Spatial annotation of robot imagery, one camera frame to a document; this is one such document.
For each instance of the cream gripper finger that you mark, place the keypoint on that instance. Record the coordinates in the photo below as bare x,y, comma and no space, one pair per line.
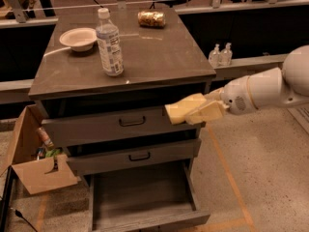
208,111

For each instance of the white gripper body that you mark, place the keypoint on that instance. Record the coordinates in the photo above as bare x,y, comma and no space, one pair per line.
236,96

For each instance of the yellow sponge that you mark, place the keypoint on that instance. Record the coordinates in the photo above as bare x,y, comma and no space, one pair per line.
176,111

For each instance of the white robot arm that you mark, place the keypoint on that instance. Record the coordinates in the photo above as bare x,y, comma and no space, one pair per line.
278,87

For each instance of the grey drawer cabinet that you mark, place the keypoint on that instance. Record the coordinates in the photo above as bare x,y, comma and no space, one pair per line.
161,66

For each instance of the bottom grey drawer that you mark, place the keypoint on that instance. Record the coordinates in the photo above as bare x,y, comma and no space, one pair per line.
153,198

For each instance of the grey drawer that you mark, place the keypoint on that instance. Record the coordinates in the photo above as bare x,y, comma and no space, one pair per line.
100,127
135,157
153,198

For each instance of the middle grey drawer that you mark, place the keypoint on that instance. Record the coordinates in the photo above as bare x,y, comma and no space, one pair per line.
135,157

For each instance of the top grey drawer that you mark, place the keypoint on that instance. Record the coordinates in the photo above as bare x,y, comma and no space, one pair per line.
100,127

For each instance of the right clear sanitizer bottle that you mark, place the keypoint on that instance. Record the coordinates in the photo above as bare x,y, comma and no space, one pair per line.
226,55

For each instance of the clear sanitizer bottle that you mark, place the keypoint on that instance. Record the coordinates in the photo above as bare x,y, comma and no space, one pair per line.
226,55
214,56

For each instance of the left clear sanitizer bottle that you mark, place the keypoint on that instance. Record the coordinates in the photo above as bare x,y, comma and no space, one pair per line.
214,56

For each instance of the clear plastic water bottle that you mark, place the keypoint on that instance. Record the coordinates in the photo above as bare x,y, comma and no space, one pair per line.
109,44

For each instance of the white paper bowl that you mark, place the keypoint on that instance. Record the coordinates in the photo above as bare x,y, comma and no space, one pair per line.
79,39

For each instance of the snack packet in box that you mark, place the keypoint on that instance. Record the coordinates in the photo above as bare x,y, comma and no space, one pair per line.
45,137

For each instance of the brown cardboard box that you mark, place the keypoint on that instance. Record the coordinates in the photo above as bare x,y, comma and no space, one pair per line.
37,175

